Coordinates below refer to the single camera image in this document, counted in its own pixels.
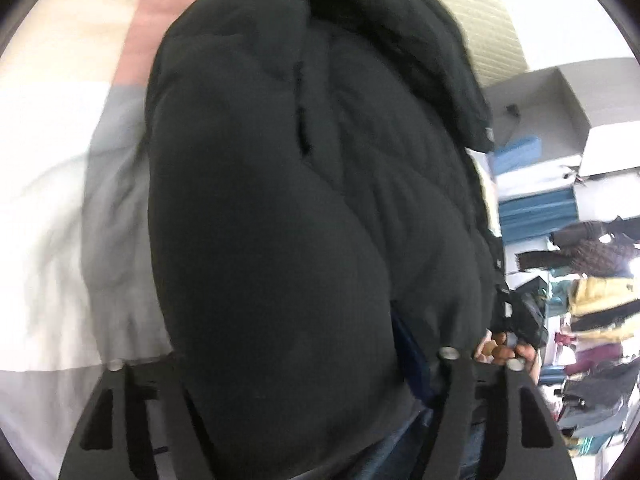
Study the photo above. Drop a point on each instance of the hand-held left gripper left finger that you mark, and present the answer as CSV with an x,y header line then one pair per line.
x,y
165,410

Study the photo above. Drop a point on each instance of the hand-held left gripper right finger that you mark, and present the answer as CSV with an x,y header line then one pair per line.
x,y
417,370

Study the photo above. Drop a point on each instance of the black puffer jacket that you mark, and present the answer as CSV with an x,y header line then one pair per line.
x,y
300,210

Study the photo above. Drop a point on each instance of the pile of assorted clothes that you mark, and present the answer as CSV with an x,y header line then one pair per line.
x,y
600,310

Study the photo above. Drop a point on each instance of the person's right hand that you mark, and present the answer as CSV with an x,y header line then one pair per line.
x,y
495,350

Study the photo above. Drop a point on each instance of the blue curtain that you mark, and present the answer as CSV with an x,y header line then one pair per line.
x,y
535,210

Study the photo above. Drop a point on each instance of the blue towel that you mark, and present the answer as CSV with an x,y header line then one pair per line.
x,y
517,152

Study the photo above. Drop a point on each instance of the grey wardrobe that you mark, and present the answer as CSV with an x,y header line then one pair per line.
x,y
600,125

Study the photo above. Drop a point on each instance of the cream quilted headboard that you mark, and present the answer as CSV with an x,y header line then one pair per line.
x,y
480,20

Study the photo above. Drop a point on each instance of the black wall plug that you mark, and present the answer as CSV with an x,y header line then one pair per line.
x,y
511,109

